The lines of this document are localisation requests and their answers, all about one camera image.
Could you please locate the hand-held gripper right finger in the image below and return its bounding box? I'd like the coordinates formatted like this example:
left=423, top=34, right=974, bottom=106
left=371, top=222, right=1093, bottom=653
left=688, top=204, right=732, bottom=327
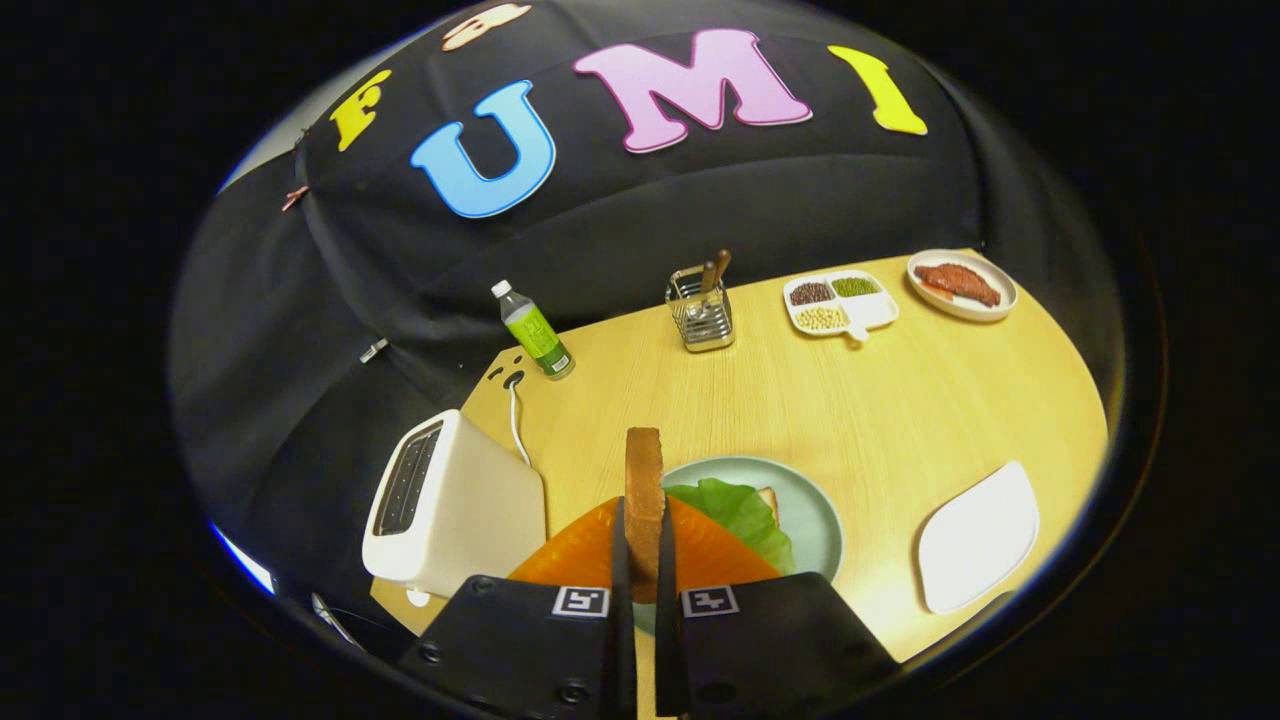
left=655, top=496, right=902, bottom=720

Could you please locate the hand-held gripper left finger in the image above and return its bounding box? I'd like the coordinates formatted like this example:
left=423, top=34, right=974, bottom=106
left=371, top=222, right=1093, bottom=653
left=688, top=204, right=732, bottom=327
left=397, top=496, right=638, bottom=720

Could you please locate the toasted bread slice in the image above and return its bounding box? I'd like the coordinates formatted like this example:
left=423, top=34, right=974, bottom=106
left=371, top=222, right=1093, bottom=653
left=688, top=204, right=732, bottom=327
left=625, top=427, right=666, bottom=604

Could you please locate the green lettuce leaf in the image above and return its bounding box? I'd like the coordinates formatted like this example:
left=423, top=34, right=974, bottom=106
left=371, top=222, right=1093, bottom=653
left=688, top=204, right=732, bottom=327
left=665, top=478, right=797, bottom=574

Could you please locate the pale green round plate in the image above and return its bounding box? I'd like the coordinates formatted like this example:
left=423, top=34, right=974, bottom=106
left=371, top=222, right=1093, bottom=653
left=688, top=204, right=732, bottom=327
left=632, top=456, right=844, bottom=636

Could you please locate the white toaster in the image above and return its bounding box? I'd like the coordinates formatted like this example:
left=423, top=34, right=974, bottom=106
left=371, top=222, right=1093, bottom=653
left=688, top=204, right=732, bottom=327
left=362, top=409, right=548, bottom=599

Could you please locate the green label drink bottle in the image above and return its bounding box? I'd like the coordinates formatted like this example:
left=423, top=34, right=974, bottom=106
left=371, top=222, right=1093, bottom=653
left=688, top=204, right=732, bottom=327
left=490, top=279, right=577, bottom=381

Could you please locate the white leaf-shaped plate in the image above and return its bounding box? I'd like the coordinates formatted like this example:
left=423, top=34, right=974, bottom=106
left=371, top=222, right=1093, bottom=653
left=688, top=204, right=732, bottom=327
left=917, top=460, right=1041, bottom=615

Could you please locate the white divided dish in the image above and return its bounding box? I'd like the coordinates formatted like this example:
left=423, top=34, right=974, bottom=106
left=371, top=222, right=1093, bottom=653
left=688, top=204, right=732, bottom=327
left=783, top=270, right=900, bottom=343

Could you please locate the round white plate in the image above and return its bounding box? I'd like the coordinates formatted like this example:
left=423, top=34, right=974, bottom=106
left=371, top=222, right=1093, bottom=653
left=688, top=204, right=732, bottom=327
left=906, top=249, right=1019, bottom=323

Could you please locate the red meat slice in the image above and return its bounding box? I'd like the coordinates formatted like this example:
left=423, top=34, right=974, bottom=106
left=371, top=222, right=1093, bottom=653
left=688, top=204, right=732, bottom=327
left=913, top=263, right=1002, bottom=308

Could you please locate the white toaster cable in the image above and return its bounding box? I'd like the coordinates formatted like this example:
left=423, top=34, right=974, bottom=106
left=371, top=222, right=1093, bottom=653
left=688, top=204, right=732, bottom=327
left=508, top=380, right=533, bottom=469

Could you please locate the metal wire utensil holder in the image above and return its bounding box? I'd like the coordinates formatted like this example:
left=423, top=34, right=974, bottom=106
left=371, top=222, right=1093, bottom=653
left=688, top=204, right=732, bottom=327
left=666, top=266, right=736, bottom=353

